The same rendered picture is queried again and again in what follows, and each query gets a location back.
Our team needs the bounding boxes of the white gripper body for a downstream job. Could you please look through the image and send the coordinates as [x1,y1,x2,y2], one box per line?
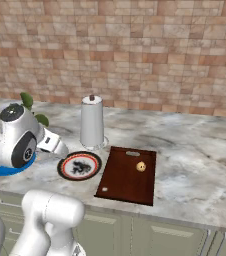
[47,129,70,159]

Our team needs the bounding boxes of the patterned round plate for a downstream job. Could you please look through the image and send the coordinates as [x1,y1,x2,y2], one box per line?
[56,150,103,182]

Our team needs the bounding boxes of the dark brown wooden tray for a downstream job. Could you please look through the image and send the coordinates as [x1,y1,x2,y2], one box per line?
[94,145,158,207]

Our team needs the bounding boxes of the white paper towel roll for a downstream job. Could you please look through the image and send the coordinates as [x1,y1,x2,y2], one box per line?
[79,95,105,148]

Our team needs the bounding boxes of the paper towel holder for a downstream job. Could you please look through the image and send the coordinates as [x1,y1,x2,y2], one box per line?
[79,94,110,151]

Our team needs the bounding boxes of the green leafy plant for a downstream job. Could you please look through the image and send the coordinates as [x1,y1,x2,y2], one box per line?
[19,91,50,128]

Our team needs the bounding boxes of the silver drawer handle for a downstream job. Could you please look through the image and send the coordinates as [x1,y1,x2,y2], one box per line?
[0,198,24,209]
[7,227,23,236]

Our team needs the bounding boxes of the silver cupboard door handle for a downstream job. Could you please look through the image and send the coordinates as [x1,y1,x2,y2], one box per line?
[198,229,213,256]
[216,231,226,256]

